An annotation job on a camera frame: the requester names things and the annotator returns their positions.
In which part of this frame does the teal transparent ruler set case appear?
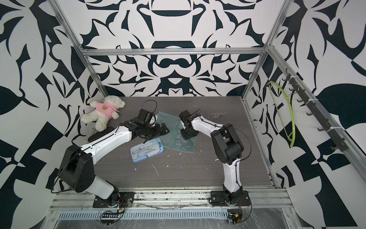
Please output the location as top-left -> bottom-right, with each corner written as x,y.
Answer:
156,111 -> 197,153

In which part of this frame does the clear plastic ruler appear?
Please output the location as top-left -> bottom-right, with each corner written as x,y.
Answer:
202,112 -> 228,121

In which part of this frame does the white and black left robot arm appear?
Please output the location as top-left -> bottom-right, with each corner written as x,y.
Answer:
58,109 -> 170,206

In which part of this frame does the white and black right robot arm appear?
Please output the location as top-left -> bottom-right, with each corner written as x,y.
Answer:
179,110 -> 244,201

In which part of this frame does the blue ruler set case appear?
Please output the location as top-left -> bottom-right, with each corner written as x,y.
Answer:
130,138 -> 164,163

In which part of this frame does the white teddy bear pink shirt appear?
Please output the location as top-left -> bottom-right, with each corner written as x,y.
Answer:
80,95 -> 125,132

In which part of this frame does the black glasses case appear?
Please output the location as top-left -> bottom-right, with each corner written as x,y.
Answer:
88,127 -> 114,143

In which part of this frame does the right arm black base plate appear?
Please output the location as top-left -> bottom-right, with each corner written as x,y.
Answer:
208,190 -> 251,207

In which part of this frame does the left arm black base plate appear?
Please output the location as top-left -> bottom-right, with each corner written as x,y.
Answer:
92,191 -> 135,209

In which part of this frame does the yellow black connector with cables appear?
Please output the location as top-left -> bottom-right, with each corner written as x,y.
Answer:
227,212 -> 243,225

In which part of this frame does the green hanging hoop cable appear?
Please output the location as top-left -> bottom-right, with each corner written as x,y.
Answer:
267,81 -> 296,148

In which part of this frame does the black wall hook rail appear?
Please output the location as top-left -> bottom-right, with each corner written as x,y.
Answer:
283,69 -> 349,152

